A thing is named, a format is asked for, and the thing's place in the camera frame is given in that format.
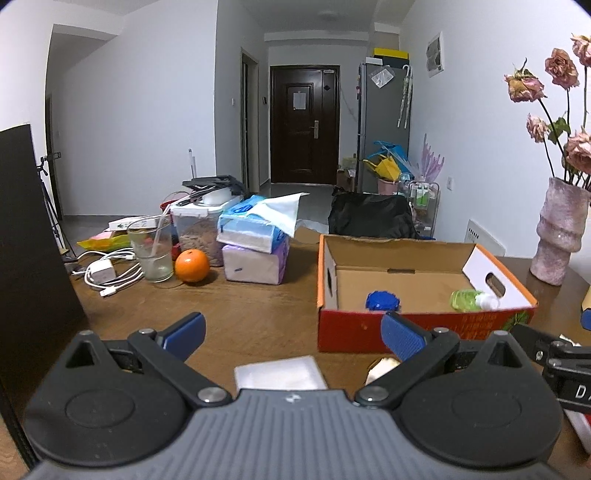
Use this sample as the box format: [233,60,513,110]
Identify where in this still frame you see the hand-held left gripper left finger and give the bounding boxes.
[58,312,233,409]

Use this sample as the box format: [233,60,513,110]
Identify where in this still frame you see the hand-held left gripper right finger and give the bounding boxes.
[355,312,527,409]

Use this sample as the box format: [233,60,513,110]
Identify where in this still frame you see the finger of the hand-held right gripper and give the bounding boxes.
[512,323,574,366]

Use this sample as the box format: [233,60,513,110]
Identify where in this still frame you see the orange cardboard box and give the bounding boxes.
[317,234,539,354]

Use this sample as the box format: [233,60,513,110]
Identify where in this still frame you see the blue round lid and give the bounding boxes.
[366,291,400,311]

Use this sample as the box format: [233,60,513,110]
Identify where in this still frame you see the orange fruit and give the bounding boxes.
[174,249,211,283]

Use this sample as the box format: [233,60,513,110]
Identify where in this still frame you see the drinking glass with straw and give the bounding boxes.
[127,215,175,283]

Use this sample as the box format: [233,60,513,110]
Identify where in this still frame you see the green clear bottle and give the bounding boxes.
[450,289,501,312]

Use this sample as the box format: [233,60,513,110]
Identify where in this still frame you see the purple tissue pack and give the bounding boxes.
[222,240,291,284]

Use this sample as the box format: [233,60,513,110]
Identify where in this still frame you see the clear grain storage container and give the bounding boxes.
[171,196,243,267]

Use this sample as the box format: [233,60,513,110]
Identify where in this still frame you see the white plastic packet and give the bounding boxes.
[234,355,328,392]

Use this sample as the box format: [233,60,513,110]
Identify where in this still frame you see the white charger block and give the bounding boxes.
[88,258,116,284]

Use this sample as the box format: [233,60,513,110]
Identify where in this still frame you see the pink textured vase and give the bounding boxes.
[530,176,591,287]

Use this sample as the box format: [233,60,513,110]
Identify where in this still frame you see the white flat box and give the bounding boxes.
[108,216,160,232]

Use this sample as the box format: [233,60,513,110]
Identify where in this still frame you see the colourful snack packet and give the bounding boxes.
[76,231,133,253]

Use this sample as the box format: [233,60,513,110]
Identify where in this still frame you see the black bag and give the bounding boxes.
[328,193,420,240]

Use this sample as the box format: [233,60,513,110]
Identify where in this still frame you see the blue tissue pack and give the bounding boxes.
[217,193,310,254]

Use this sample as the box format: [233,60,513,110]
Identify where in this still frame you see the red basin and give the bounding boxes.
[160,189,200,216]

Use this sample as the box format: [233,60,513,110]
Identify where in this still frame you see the metal rolling cart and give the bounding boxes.
[399,178,441,239]

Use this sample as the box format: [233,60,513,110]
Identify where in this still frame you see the black folded stand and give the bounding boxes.
[182,174,245,200]

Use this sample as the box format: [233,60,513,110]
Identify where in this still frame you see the brown cardboard carton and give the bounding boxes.
[336,157,358,193]

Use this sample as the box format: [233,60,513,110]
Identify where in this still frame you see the yellow bag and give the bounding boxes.
[364,156,402,181]

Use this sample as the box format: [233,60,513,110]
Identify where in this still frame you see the black board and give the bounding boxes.
[0,124,89,468]

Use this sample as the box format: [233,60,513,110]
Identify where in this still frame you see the purple folding fan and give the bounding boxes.
[419,134,445,183]

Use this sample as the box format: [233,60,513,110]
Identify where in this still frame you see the blue plastic bag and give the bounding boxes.
[373,141,411,174]

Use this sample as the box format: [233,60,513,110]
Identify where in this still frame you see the black tripod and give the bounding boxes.
[37,154,78,257]

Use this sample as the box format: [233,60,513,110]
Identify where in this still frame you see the grey refrigerator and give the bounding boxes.
[358,62,411,195]

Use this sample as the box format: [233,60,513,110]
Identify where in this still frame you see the dark brown entrance door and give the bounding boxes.
[270,65,341,185]

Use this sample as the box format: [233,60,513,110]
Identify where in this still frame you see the white folded umbrella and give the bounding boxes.
[398,65,413,129]

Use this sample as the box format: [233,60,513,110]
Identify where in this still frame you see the clear plastic bag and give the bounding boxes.
[370,67,396,89]

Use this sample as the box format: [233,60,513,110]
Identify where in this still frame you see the dried pink rose bouquet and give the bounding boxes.
[503,32,591,190]

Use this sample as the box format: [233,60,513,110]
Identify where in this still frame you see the white electrical panel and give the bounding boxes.
[426,32,445,77]

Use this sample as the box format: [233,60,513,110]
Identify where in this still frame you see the white charging cable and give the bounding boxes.
[69,247,145,298]

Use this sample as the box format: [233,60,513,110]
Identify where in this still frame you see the white wall box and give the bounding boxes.
[465,219,507,257]

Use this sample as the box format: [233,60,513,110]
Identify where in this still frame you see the side door frame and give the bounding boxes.
[240,48,260,191]

